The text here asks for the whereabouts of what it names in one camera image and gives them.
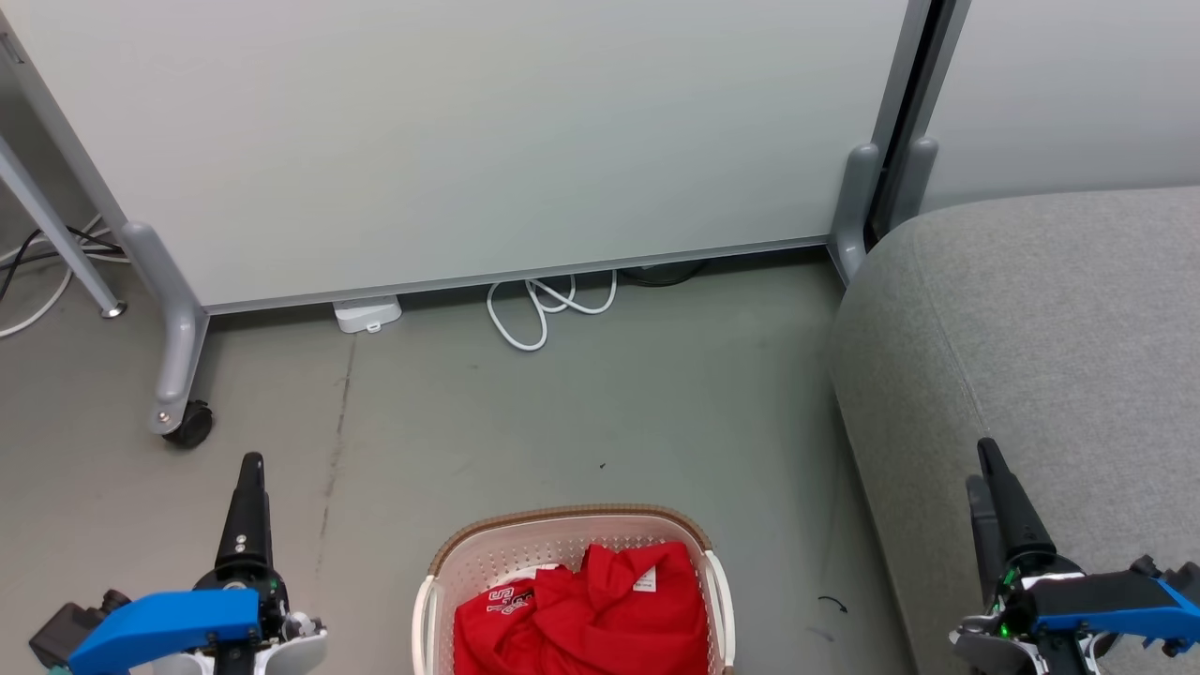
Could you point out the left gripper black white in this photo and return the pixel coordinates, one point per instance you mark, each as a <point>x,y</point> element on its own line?
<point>272,647</point>

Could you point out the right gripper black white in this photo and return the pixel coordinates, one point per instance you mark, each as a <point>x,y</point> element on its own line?
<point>1008,647</point>

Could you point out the red garment with white label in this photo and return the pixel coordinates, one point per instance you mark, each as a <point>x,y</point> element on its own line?
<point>619,628</point>

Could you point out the grey fabric sofa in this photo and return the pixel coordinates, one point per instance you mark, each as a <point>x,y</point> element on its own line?
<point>1050,337</point>

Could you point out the black caster wheel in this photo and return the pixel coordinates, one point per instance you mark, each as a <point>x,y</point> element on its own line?
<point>191,427</point>

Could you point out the small black floor scrap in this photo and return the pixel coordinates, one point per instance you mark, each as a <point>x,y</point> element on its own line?
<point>837,603</point>

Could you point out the white power adapter box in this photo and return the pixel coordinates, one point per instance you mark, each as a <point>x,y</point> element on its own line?
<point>367,313</point>

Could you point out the red garment with white print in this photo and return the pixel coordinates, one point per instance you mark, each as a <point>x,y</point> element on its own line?
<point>492,628</point>

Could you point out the beige plastic laundry basket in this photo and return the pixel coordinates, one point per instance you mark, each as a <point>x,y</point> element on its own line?
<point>525,544</point>

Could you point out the grey metal table leg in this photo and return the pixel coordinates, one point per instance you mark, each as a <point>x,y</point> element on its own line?
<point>56,234</point>

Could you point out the short grey partition leg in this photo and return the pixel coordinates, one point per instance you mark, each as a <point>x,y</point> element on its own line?
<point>914,178</point>
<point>855,206</point>

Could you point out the large white partition panel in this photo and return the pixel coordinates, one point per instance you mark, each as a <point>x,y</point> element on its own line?
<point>469,141</point>

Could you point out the narrow white partition panel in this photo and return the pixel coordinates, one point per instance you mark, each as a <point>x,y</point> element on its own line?
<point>1059,84</point>

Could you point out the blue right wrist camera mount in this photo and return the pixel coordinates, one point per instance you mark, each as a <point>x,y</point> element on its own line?
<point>1106,602</point>

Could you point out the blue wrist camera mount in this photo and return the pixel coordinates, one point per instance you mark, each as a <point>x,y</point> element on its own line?
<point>164,623</point>
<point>1106,602</point>

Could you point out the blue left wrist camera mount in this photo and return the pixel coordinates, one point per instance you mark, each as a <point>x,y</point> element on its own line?
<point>164,623</point>

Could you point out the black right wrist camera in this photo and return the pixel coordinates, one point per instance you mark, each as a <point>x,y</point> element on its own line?
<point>1146,566</point>

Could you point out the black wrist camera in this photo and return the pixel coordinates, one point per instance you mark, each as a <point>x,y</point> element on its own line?
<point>70,633</point>
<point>1146,566</point>

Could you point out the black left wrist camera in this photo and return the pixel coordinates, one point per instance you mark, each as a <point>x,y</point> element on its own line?
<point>70,633</point>

